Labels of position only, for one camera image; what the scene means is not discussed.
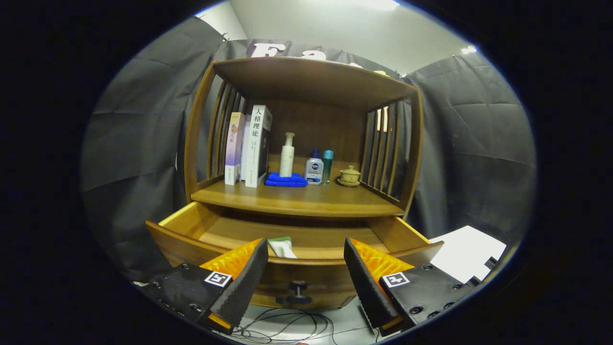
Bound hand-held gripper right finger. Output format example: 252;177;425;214
343;237;475;337

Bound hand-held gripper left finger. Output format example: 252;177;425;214
136;238;270;336

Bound white green tube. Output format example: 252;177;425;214
267;236;298;260

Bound wooden drawer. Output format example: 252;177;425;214
145;201;444;310

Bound wooden countertop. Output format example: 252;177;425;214
191;153;405;219

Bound wooden cabinet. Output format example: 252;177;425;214
183;57;425;226

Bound white flat board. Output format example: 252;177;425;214
429;225;507;284

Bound folded blue cloth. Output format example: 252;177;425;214
264;172;308;188

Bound clear bottle blue pump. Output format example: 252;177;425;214
305;149;324;185

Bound white pump bottle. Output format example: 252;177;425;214
279;132;295;178

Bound thick white book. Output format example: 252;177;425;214
244;104;273;188

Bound pink purple book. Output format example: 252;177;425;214
224;112;247;186

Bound black floor cables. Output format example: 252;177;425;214
230;308;384;345

